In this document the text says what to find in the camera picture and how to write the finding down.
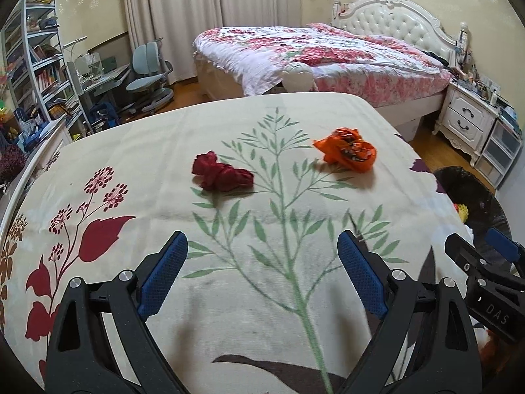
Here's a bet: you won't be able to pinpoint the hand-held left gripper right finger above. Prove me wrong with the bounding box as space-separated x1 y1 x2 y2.
336 230 482 394

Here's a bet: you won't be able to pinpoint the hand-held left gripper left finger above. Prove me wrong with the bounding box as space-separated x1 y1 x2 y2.
45 231 189 394

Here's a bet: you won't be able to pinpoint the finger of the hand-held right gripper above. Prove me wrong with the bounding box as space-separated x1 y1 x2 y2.
486 228 525 278
445 233 499 280

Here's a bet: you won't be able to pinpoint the black waste bin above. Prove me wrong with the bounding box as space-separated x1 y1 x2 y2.
432 166 511 255

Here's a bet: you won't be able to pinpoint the dark red cloth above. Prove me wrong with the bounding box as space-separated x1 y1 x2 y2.
192 152 255 193

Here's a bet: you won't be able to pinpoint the orange wrapper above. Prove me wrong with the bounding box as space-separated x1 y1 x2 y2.
314 128 378 172

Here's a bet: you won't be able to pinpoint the clear plastic drawer unit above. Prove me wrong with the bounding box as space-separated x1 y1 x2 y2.
476 117 523 187

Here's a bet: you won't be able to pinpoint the floral tablecloth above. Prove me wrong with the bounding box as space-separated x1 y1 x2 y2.
0 92 485 394

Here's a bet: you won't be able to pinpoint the stack of small boxes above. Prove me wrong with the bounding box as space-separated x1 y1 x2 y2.
500 104 525 132

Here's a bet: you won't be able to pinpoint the white nightstand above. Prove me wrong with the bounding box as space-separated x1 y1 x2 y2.
432 82 499 165

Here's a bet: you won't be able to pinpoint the white cardboard box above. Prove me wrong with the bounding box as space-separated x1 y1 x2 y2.
400 117 423 140

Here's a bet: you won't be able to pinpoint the blue storage bin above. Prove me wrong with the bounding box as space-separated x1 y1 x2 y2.
88 102 121 126

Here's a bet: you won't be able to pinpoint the clutter of small bottles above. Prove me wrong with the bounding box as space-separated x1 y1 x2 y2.
451 61 503 99

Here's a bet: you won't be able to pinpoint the dark red dried flowers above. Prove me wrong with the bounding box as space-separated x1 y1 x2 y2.
0 145 27 183

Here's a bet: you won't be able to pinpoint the blue-grey desk chair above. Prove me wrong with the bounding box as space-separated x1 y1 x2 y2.
125 39 175 116

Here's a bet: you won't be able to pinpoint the grey study desk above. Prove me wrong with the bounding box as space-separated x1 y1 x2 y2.
68 63 132 132

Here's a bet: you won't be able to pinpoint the pink floral quilt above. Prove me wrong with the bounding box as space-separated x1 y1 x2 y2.
194 25 452 99

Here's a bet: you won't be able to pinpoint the white bookshelf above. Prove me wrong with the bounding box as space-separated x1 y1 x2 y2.
0 0 83 140

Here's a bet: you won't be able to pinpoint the white desk lamp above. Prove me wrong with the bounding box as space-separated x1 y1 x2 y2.
61 35 89 66

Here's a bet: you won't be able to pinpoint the white tufted bed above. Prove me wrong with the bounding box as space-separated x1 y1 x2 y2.
193 0 468 140

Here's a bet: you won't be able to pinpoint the beige curtains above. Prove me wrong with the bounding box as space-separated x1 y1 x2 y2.
121 0 302 85

